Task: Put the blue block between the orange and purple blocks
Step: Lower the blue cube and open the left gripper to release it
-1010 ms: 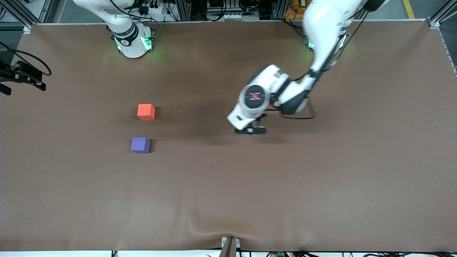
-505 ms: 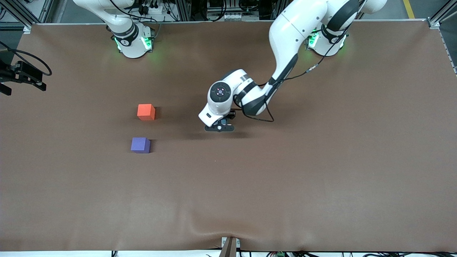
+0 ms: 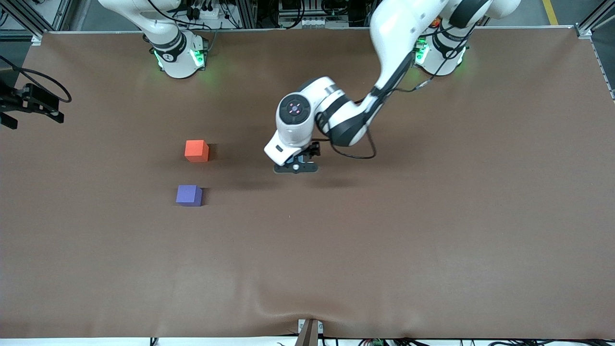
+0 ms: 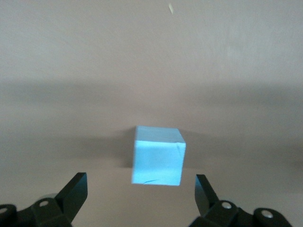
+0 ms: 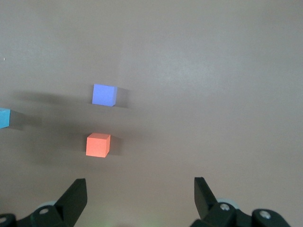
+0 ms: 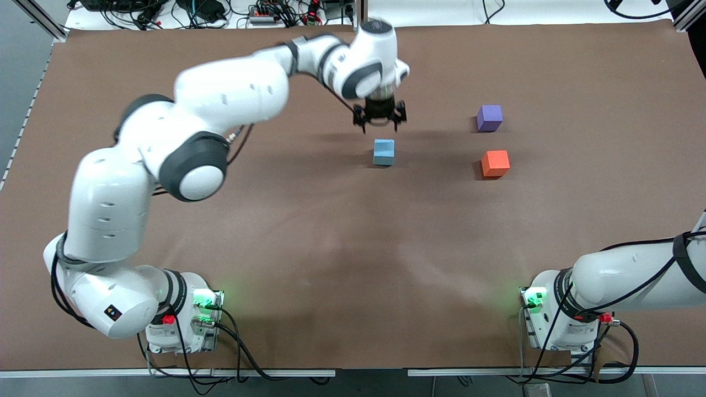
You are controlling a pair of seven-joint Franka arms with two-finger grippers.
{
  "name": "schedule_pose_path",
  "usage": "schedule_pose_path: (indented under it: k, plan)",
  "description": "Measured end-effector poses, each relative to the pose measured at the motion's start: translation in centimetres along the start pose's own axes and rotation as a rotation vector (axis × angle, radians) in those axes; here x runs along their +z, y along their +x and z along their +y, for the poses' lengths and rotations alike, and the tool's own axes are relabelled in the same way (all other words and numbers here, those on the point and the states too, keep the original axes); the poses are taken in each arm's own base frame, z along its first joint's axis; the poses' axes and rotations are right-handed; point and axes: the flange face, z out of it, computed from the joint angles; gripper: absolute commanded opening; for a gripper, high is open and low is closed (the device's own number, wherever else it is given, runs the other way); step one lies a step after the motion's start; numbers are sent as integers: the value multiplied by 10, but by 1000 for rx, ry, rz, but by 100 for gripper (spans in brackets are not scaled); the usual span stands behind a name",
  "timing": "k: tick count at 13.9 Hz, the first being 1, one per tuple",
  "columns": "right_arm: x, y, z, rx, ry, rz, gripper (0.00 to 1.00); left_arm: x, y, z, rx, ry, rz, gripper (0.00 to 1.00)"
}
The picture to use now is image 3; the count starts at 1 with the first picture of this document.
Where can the aluminium frame profile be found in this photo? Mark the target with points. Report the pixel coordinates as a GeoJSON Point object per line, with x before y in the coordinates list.
{"type": "Point", "coordinates": [26, 17]}
{"type": "Point", "coordinates": [596, 19]}

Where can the metal corner bracket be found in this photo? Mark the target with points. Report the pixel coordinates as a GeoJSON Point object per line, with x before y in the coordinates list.
{"type": "Point", "coordinates": [584, 32]}
{"type": "Point", "coordinates": [37, 39]}

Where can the orange foam block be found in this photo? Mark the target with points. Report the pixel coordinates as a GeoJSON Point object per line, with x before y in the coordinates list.
{"type": "Point", "coordinates": [196, 151]}

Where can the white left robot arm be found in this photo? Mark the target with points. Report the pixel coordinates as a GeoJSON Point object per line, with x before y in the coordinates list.
{"type": "Point", "coordinates": [399, 29]}

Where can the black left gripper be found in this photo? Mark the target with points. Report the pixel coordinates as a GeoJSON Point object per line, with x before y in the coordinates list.
{"type": "Point", "coordinates": [313, 149]}

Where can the purple foam block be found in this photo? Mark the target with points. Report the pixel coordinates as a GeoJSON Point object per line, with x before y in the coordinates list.
{"type": "Point", "coordinates": [188, 195]}

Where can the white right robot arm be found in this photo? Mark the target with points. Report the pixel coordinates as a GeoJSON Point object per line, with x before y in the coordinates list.
{"type": "Point", "coordinates": [175, 57]}

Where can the green plug connector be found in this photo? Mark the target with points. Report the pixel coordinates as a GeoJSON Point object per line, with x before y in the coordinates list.
{"type": "Point", "coordinates": [377, 342]}

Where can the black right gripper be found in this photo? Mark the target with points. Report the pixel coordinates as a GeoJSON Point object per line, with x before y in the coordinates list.
{"type": "Point", "coordinates": [30, 99]}

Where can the white terminal block row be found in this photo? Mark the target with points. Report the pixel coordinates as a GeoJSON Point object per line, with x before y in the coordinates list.
{"type": "Point", "coordinates": [307, 22]}

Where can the white power strip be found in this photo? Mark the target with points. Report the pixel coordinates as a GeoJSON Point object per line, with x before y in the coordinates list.
{"type": "Point", "coordinates": [206, 13]}

